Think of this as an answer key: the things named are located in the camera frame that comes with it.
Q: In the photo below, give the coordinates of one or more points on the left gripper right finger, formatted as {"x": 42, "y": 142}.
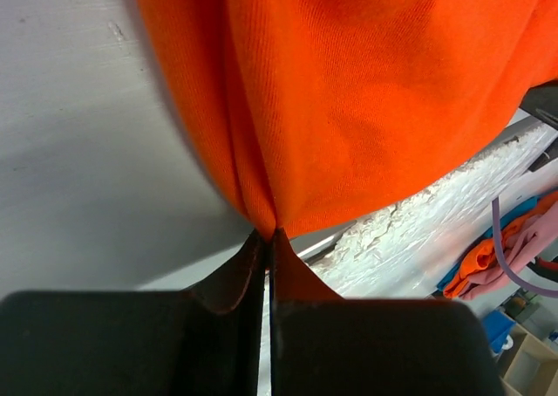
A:
{"x": 324, "y": 344}

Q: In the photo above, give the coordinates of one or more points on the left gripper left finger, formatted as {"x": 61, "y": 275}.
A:
{"x": 203, "y": 340}

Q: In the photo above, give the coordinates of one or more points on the orange t-shirt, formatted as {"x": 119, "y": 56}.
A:
{"x": 311, "y": 113}

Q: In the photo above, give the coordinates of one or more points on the cardboard box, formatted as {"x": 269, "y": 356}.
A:
{"x": 529, "y": 367}

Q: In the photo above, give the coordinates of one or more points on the pile of colourful clothes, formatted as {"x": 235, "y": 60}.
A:
{"x": 525, "y": 231}

